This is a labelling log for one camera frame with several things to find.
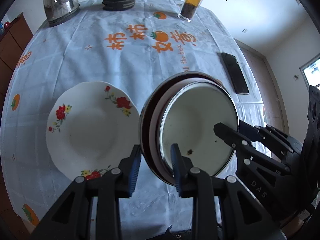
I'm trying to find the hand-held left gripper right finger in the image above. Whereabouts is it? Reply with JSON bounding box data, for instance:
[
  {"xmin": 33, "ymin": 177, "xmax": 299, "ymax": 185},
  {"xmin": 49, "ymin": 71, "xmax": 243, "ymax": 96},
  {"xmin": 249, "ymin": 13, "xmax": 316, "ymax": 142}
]
[{"xmin": 170, "ymin": 144, "xmax": 285, "ymax": 240}]

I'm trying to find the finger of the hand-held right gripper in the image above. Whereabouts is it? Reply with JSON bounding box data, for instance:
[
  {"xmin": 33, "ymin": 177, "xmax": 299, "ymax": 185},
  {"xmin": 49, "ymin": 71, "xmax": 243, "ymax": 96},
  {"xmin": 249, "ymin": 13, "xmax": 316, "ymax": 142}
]
[
  {"xmin": 213, "ymin": 122, "xmax": 292, "ymax": 177},
  {"xmin": 238, "ymin": 120, "xmax": 304, "ymax": 158}
]

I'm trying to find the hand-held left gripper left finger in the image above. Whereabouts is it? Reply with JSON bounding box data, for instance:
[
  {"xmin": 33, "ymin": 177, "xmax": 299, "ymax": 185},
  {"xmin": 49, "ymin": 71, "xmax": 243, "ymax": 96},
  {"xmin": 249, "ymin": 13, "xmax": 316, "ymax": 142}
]
[{"xmin": 29, "ymin": 144, "xmax": 142, "ymax": 240}]

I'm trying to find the stainless steel bowl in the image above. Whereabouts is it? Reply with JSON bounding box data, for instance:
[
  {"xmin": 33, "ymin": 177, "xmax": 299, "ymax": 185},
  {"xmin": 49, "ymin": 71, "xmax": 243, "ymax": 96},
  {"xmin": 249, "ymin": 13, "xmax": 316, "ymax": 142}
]
[{"xmin": 139, "ymin": 72, "xmax": 237, "ymax": 187}]

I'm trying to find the white plate with red flowers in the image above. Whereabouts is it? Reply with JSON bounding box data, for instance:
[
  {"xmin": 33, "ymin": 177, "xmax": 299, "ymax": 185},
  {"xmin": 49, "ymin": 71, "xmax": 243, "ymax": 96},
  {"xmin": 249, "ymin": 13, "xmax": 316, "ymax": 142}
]
[{"xmin": 46, "ymin": 81, "xmax": 140, "ymax": 180}]

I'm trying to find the black smartphone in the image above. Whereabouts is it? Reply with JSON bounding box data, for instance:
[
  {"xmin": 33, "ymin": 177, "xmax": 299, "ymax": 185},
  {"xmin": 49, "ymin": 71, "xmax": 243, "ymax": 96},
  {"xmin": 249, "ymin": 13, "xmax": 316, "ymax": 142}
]
[{"xmin": 221, "ymin": 52, "xmax": 250, "ymax": 95}]

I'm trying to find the window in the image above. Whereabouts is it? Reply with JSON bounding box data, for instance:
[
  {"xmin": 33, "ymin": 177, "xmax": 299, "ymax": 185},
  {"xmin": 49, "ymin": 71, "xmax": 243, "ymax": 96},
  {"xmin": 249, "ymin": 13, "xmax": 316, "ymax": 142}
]
[{"xmin": 299, "ymin": 52, "xmax": 320, "ymax": 90}]

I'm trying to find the light blue printed tablecloth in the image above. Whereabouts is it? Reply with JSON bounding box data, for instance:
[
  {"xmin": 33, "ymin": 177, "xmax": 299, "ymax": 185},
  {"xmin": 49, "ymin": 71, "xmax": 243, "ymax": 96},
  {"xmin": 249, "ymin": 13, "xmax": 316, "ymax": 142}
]
[{"xmin": 4, "ymin": 0, "xmax": 269, "ymax": 233}]

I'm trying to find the glass tea bottle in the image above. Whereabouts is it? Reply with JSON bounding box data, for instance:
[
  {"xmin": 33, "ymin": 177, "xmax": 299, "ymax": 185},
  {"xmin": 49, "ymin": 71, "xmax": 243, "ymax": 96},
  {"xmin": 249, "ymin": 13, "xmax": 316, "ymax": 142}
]
[{"xmin": 177, "ymin": 0, "xmax": 212, "ymax": 22}]

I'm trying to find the brown wooden sideboard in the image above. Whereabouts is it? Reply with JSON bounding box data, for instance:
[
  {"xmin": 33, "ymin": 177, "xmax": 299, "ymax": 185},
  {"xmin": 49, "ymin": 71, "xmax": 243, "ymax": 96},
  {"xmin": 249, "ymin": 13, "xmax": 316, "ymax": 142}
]
[{"xmin": 0, "ymin": 14, "xmax": 34, "ymax": 98}]

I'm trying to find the stainless steel electric kettle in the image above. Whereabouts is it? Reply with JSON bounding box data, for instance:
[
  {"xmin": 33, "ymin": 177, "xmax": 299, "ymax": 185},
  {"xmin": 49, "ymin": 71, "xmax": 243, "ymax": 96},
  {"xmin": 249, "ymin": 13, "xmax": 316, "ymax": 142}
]
[{"xmin": 43, "ymin": 0, "xmax": 80, "ymax": 27}]

